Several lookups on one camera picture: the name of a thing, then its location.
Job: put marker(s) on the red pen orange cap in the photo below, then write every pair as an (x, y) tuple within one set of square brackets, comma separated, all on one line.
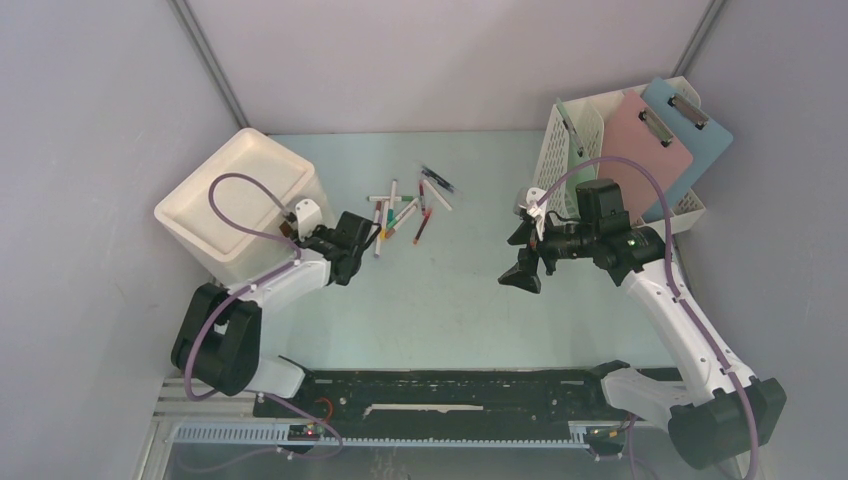
[(424, 223)]

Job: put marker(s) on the white marker brown cap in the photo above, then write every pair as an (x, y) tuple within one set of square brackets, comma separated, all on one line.
[(377, 215)]

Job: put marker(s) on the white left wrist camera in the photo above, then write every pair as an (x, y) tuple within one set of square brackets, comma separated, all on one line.
[(308, 215)]

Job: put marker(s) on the pink clipboard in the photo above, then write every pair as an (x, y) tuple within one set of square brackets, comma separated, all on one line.
[(635, 132)]

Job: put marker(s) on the blue clipboard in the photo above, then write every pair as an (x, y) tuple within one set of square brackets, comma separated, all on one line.
[(703, 136)]

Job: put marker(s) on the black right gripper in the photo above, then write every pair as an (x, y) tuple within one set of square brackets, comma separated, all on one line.
[(523, 274)]

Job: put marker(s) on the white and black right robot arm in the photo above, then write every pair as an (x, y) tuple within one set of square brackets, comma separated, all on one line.
[(722, 408)]

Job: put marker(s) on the white marker brown tip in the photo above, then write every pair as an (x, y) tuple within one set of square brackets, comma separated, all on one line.
[(405, 216)]

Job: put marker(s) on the white marker green cap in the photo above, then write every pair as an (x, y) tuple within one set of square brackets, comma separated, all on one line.
[(397, 198)]

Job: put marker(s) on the white marker green tip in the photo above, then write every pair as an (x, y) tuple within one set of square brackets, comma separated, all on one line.
[(411, 205)]

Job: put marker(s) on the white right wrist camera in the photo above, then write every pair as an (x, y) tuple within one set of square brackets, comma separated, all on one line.
[(532, 203)]

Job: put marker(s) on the green clipboard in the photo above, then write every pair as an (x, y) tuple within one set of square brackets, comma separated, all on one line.
[(585, 129)]

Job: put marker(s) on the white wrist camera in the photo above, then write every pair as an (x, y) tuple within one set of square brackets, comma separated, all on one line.
[(532, 203), (308, 215)]

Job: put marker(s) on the green transparent pen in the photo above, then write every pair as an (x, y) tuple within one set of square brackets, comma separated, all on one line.
[(421, 165)]

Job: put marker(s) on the white marker teal tip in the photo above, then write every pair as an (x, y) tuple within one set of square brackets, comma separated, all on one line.
[(392, 195)]

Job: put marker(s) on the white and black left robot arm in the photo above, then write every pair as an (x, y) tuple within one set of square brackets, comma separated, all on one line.
[(219, 341)]

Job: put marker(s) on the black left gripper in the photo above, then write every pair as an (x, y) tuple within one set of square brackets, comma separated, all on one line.
[(319, 231)]

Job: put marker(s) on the white chalk stick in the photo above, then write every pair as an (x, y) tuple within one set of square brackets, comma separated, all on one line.
[(437, 194)]

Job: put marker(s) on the red transparent pen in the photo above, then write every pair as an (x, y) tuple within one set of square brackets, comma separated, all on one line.
[(421, 197)]

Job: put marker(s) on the white perforated file organizer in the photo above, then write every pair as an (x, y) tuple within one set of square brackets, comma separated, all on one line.
[(552, 160)]

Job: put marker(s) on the white marker yellow cap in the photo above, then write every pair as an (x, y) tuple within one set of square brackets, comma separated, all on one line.
[(388, 222)]

